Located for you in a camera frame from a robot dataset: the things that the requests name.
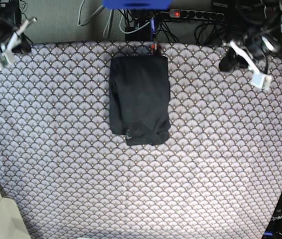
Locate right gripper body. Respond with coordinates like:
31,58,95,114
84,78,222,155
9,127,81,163
0,32,31,53

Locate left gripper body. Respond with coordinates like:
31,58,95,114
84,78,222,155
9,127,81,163
219,48,248,72

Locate dark grey T-shirt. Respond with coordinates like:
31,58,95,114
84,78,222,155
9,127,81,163
109,55,171,146

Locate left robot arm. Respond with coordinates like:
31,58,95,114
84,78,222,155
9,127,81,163
225,0,282,74

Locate black power strip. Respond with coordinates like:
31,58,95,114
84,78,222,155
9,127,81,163
169,9,225,21

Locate red table clamp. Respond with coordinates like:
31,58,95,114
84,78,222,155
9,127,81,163
151,42,161,56

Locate fan-patterned tablecloth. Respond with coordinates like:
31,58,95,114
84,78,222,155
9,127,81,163
0,42,282,239

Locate white camera bracket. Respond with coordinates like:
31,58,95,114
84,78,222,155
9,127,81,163
0,17,37,70
223,40,273,91

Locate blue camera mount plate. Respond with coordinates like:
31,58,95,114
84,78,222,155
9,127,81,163
102,0,171,10

